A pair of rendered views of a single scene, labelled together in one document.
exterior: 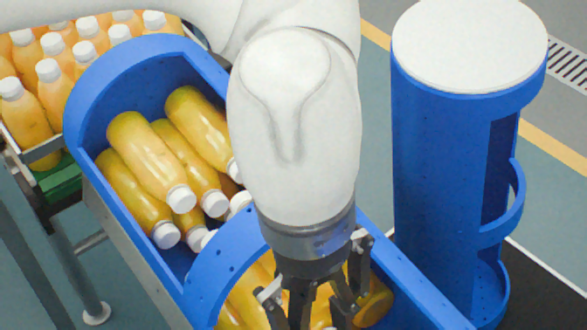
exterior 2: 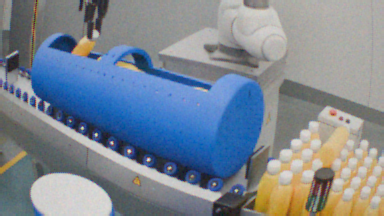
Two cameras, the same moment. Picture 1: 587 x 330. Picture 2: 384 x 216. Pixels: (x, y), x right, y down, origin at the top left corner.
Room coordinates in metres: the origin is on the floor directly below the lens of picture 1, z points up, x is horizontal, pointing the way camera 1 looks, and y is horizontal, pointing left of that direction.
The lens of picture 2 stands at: (2.43, -0.66, 1.91)
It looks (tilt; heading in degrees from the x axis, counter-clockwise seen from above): 25 degrees down; 151
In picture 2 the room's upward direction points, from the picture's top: 2 degrees clockwise
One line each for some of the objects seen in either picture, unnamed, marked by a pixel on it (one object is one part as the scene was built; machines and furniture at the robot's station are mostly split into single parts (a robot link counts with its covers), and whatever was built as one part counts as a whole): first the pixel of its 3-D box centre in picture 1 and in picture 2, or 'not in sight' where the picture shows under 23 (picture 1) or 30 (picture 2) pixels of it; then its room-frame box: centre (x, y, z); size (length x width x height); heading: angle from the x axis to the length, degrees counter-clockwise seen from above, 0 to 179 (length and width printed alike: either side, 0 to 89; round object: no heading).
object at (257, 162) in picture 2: not in sight; (256, 168); (1.12, 0.27, 0.99); 0.10 x 0.02 x 0.12; 118
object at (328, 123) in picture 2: not in sight; (340, 130); (1.17, 0.63, 1.05); 0.20 x 0.10 x 0.10; 28
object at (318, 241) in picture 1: (306, 206); not in sight; (0.48, 0.00, 1.50); 0.09 x 0.09 x 0.06
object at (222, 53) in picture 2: not in sight; (233, 48); (0.51, 0.55, 1.10); 0.22 x 0.18 x 0.06; 46
